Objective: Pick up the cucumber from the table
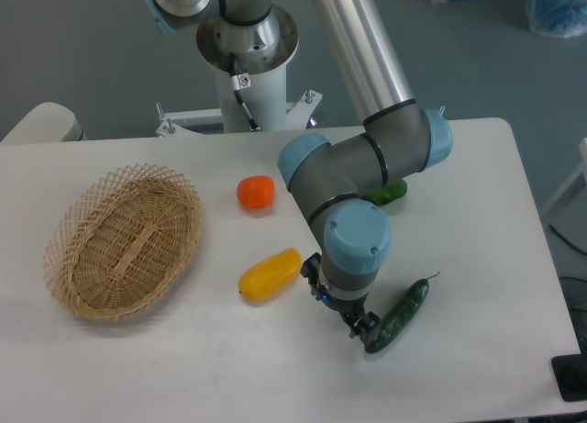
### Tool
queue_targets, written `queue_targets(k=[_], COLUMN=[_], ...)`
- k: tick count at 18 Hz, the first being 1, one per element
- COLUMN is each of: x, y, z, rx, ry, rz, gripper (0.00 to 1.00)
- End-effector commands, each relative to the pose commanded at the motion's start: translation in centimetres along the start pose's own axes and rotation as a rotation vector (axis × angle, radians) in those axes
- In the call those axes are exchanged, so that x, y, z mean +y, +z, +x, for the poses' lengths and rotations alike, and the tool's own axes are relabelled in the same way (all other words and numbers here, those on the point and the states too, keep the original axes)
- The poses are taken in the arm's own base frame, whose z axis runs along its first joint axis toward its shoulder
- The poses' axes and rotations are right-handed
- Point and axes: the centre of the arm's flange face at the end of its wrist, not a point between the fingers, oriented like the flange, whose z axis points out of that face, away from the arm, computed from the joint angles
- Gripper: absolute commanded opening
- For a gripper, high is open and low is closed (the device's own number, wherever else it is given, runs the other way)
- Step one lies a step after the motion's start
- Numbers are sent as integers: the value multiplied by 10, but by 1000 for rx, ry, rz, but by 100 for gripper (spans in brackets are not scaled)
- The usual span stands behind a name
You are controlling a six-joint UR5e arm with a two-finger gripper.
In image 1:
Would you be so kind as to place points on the white chair back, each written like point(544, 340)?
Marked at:
point(46, 123)

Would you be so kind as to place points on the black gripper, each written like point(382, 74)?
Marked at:
point(366, 325)

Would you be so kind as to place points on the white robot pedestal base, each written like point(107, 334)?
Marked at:
point(249, 64)

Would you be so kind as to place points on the blue plastic bag right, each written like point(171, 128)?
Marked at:
point(556, 18)

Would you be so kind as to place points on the orange bell pepper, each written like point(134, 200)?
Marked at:
point(256, 191)

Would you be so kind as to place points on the yellow bell pepper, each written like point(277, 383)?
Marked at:
point(267, 278)

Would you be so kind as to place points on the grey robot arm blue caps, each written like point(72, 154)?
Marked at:
point(327, 180)

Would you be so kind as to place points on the dark green cucumber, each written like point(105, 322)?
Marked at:
point(400, 315)

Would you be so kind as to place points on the black device at edge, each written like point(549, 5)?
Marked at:
point(570, 375)

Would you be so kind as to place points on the woven wicker basket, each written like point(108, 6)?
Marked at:
point(124, 243)

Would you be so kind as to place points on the white furniture frame right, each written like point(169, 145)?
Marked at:
point(570, 188)

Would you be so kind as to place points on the green bell pepper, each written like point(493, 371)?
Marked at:
point(387, 194)

